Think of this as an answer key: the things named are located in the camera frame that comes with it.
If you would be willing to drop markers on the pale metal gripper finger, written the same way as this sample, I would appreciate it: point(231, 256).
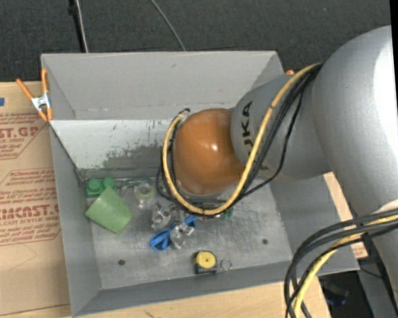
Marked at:
point(182, 234)
point(161, 215)

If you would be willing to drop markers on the clear glass thing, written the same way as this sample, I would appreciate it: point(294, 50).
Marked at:
point(145, 192)

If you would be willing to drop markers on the yellow and black tape measure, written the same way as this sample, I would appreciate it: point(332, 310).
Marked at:
point(205, 260)

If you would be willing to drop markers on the grey metal bin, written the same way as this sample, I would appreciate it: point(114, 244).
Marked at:
point(233, 241)

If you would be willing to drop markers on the light green plastic cup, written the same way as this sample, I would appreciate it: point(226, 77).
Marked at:
point(108, 211)

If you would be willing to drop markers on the green toy block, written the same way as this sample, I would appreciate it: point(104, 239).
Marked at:
point(93, 188)

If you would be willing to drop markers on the brown cardboard board, red print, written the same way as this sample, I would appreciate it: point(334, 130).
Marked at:
point(25, 264)

